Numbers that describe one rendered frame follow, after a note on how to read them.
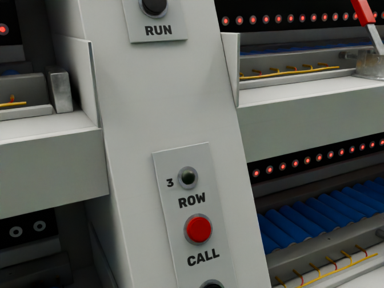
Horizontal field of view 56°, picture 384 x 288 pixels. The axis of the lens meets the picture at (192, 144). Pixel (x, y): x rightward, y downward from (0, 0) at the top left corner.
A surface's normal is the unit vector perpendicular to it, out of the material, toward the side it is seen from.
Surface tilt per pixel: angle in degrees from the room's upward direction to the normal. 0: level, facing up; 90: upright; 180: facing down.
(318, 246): 23
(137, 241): 90
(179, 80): 90
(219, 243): 90
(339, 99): 112
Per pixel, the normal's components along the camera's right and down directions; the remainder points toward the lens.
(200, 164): 0.39, -0.10
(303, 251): -0.03, -0.94
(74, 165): 0.44, 0.29
